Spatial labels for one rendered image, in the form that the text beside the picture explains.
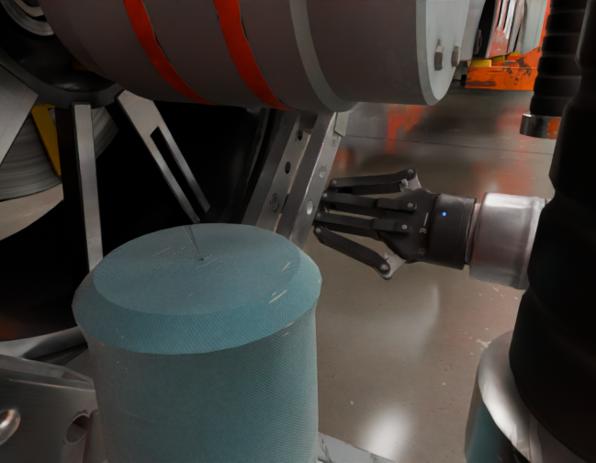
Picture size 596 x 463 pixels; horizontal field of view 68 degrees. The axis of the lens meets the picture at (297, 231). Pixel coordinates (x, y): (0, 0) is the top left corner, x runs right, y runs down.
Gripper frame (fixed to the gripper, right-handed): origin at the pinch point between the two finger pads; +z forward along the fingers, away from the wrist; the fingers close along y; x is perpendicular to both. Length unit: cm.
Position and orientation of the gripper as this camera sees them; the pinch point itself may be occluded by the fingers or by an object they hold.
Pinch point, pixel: (293, 205)
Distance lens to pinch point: 53.3
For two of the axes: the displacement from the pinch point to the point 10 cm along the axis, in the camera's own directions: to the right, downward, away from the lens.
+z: -9.0, -1.7, 4.1
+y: 3.1, -9.0, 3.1
